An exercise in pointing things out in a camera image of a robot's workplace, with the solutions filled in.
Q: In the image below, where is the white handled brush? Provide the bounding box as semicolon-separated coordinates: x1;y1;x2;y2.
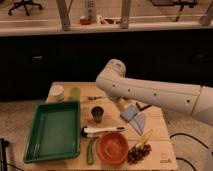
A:
81;127;125;137

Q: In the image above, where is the bunch of dark grapes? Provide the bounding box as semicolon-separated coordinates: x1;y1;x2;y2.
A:
127;144;152;164

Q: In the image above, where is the black office chair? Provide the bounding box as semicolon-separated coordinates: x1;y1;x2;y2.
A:
8;0;43;16

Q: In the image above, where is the yellow banana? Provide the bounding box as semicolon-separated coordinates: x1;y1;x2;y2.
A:
135;130;153;148

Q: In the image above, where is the green plastic tray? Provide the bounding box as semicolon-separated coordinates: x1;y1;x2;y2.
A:
23;101;81;163

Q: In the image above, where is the white cylindrical container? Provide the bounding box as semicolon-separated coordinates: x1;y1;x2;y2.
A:
50;85;64;101

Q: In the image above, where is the black stand at left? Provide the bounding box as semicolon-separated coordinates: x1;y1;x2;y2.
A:
0;138;9;171

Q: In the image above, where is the red object on shelf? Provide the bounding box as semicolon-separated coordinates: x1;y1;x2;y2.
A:
80;18;92;25

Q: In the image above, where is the small metal cup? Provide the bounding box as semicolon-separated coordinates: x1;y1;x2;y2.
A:
91;106;104;123

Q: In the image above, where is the orange plastic bowl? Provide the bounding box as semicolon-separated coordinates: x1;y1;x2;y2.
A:
96;132;129;165

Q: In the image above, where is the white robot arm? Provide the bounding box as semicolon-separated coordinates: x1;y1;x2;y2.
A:
96;59;213;127

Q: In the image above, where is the black floor cable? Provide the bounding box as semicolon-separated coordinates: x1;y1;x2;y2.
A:
169;132;213;171

